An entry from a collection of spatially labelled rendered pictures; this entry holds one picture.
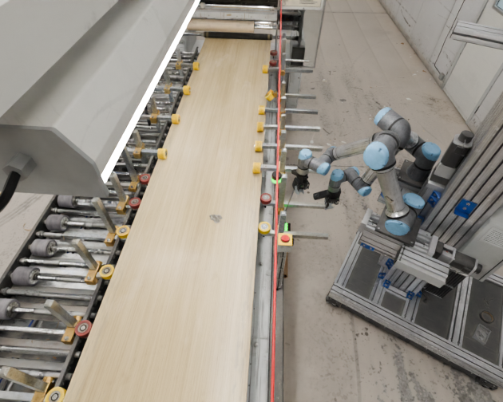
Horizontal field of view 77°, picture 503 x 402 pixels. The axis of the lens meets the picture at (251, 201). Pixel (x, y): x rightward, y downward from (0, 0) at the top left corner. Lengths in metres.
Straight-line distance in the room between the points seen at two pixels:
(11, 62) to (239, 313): 1.59
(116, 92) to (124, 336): 1.55
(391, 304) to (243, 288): 1.33
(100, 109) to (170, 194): 1.93
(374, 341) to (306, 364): 0.56
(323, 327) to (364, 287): 0.45
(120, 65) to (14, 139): 0.14
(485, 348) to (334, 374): 1.06
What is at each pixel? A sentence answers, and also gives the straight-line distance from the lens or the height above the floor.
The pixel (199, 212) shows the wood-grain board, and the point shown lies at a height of 0.90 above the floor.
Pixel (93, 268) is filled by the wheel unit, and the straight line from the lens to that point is 2.09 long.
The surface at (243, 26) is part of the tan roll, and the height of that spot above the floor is 1.07.
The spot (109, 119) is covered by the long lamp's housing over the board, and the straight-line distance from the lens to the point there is 0.34.
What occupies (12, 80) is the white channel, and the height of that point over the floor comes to 2.42.
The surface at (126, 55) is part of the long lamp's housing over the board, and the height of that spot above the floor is 2.37.
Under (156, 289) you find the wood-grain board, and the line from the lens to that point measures 1.87.
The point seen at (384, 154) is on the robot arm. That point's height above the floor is 1.60.
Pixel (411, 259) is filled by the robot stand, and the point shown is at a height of 0.96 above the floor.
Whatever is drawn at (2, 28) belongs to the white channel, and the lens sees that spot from 0.28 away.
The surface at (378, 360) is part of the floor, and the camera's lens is 2.79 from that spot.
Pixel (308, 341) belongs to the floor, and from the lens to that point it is 2.68.
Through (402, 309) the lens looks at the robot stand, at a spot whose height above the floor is 0.21.
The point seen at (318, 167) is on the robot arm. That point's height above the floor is 1.31.
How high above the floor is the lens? 2.53
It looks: 49 degrees down
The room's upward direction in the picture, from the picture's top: 1 degrees clockwise
